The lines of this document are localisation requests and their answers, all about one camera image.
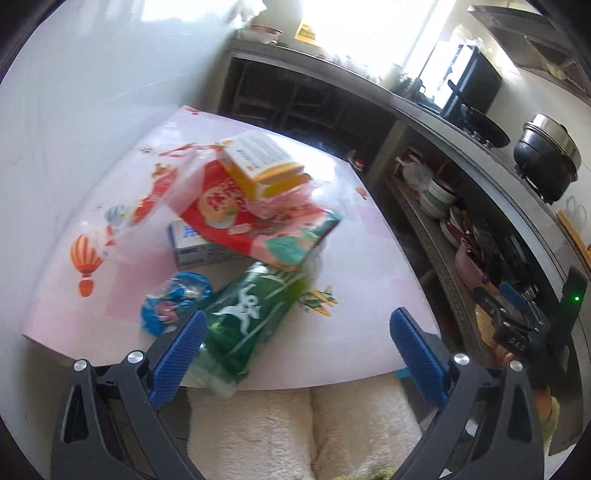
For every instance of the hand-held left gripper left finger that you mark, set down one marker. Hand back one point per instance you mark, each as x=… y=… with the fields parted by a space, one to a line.
x=180 y=355

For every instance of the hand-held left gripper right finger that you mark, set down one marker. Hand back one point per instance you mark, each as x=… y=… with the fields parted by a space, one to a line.
x=415 y=360

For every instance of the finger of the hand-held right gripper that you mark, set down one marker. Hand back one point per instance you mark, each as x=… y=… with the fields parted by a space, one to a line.
x=515 y=296
x=487 y=303

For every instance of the blue wrapper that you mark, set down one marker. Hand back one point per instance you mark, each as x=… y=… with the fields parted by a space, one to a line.
x=166 y=304

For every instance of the green plastic bottle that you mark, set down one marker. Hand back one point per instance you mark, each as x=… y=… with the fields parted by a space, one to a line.
x=249 y=318

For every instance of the pink green snack packet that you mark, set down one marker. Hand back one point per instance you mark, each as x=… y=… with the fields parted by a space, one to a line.
x=291 y=240

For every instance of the person's right forearm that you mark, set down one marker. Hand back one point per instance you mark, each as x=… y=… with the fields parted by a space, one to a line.
x=549 y=415

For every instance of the pink bowl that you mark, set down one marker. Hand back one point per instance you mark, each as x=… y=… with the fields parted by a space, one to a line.
x=466 y=263

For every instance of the wooden board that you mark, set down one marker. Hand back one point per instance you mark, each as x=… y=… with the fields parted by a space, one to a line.
x=575 y=235

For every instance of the pink printed tablecloth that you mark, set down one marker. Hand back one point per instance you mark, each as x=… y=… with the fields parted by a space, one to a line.
x=369 y=277

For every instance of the blue white cardboard box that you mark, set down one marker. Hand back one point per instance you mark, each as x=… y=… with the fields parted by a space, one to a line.
x=194 y=247

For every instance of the grey concrete counter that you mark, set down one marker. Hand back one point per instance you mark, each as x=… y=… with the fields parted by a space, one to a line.
x=508 y=184

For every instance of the stack of bowls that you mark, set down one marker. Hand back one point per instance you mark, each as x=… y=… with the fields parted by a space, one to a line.
x=436 y=198

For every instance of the clear plastic bag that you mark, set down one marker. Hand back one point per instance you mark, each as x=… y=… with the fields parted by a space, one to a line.
x=152 y=217

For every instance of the black pot with steel lid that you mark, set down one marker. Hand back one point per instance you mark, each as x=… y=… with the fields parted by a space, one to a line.
x=540 y=157

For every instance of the white plastic bag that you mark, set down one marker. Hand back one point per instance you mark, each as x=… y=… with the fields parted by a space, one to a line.
x=415 y=173

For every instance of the red snack bag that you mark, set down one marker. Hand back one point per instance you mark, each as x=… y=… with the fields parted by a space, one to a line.
x=217 y=203

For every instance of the black wok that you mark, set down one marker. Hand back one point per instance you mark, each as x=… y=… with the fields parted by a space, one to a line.
x=485 y=129

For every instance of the yellow cardboard box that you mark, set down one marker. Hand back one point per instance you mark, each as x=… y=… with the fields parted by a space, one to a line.
x=258 y=157

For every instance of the black appliance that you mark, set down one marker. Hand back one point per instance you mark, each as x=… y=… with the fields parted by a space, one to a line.
x=480 y=78

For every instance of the dark kettle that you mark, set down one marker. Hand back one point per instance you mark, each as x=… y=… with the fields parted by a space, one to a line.
x=408 y=85

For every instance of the steel range hood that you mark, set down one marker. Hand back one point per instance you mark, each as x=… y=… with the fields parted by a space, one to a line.
x=531 y=37

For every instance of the yellow sign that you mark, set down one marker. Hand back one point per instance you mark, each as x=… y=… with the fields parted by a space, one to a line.
x=305 y=32

